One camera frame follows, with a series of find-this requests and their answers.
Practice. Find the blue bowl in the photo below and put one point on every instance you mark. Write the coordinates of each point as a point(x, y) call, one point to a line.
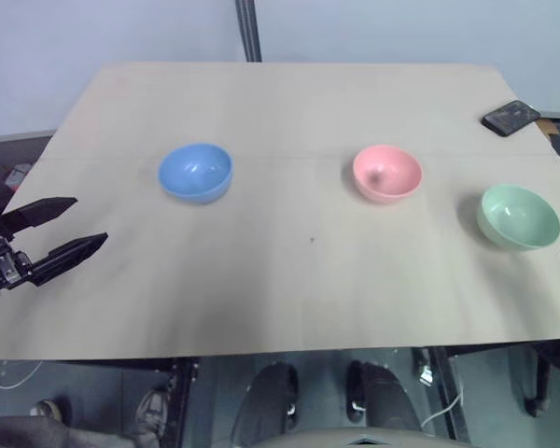
point(196, 175)

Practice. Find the black table leg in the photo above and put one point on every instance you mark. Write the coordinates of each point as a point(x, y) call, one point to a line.
point(450, 396)
point(179, 401)

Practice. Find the brown cardboard piece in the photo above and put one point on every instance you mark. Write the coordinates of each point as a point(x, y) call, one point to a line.
point(548, 127)

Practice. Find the beige robot torso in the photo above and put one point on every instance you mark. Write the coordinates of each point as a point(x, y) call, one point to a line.
point(354, 438)

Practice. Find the green bowl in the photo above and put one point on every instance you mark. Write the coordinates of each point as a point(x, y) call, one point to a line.
point(519, 217)

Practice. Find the red and white box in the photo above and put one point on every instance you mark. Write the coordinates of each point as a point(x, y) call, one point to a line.
point(18, 175)

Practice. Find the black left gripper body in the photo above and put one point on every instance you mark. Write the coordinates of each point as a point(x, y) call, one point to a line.
point(4, 268)

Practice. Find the grey upright post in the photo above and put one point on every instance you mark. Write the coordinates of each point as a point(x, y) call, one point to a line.
point(248, 30)

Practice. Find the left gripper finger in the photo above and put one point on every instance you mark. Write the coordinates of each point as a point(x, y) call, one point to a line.
point(39, 211)
point(67, 256)

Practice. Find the black smartphone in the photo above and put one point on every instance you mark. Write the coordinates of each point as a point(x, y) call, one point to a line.
point(511, 117)

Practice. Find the grey sneaker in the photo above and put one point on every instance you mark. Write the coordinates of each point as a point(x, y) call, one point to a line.
point(151, 413)
point(46, 409)

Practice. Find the pink-red bowl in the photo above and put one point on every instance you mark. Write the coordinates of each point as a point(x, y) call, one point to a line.
point(388, 175)

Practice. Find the dark rounded robot foot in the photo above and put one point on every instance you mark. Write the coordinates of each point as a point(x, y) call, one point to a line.
point(267, 403)
point(378, 396)

